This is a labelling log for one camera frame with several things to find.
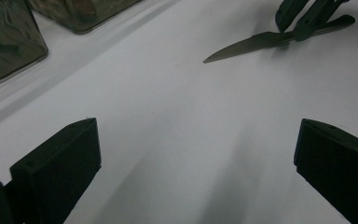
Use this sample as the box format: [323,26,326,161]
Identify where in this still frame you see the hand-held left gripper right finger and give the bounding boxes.
[293,118,358,224]

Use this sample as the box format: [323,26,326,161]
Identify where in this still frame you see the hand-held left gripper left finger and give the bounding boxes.
[9,117,102,224]

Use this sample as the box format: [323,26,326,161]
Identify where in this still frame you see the clear smoky plastic bin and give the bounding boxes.
[0,0,49,91]
[27,0,145,35]

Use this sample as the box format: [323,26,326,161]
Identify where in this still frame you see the silver metal table knife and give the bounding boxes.
[202,14,357,64]

